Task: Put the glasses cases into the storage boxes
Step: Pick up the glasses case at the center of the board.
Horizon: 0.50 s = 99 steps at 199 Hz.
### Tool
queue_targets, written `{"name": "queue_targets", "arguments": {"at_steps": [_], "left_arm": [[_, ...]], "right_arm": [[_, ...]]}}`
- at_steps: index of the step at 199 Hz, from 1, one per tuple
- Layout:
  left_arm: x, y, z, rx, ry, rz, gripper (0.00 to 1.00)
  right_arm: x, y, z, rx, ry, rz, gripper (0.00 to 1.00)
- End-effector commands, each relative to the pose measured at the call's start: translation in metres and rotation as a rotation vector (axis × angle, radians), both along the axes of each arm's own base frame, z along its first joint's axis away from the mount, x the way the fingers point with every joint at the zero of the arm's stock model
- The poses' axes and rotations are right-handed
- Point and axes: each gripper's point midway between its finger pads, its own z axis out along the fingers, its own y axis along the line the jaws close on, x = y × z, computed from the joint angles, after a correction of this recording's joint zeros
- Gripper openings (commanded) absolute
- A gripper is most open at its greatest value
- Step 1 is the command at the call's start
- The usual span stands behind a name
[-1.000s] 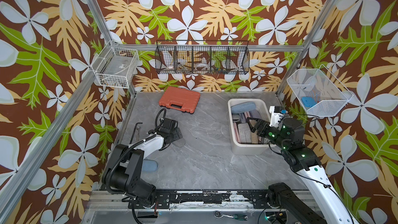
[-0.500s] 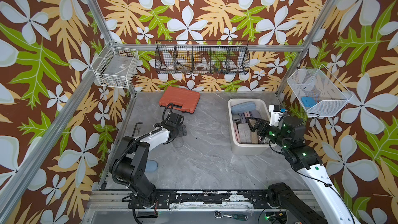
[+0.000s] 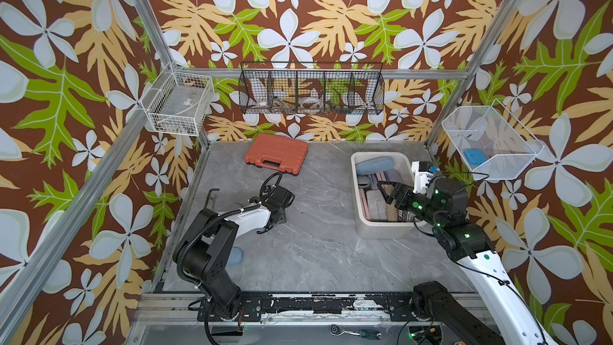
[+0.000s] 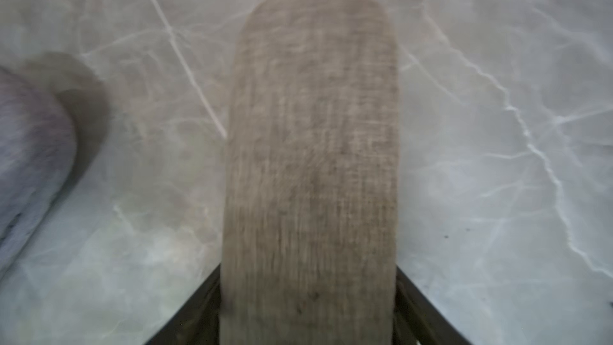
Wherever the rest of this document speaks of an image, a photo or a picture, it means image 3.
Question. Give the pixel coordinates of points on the tan glasses case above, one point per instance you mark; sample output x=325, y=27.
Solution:
x=391, y=213

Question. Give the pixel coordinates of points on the pink glasses case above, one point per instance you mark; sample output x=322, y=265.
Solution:
x=364, y=203

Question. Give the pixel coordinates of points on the ratchet wrench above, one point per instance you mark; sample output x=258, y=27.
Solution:
x=367, y=334

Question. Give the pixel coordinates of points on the cream plastic storage box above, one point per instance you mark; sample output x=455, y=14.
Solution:
x=380, y=230

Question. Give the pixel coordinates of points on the slate blue glasses case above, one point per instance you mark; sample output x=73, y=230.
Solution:
x=235, y=257

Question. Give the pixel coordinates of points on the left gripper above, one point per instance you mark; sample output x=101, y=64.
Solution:
x=282, y=216

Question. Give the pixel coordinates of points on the black wire basket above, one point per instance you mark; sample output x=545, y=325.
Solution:
x=311, y=87

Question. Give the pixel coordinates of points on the black hex key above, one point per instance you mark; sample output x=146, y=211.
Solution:
x=211, y=198

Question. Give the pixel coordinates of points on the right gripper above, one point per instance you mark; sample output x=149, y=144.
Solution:
x=400, y=189

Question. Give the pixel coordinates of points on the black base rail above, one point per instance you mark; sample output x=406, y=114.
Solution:
x=396, y=306

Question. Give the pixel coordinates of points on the white wire basket left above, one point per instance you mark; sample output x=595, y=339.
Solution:
x=177, y=102

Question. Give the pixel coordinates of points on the white mesh basket right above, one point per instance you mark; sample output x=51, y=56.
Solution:
x=499, y=133

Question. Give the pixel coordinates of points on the blue object in basket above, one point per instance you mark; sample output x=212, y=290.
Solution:
x=475, y=157

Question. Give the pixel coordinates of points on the grey fabric glasses case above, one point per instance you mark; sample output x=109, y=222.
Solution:
x=364, y=182

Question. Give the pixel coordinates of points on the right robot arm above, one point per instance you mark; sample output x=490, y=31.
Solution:
x=470, y=248

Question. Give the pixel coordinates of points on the light grey glasses case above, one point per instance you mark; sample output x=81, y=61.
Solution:
x=377, y=206

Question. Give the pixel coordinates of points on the red plastic tool case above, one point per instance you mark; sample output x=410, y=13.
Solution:
x=277, y=152

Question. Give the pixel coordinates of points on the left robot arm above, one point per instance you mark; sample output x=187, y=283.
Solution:
x=204, y=250

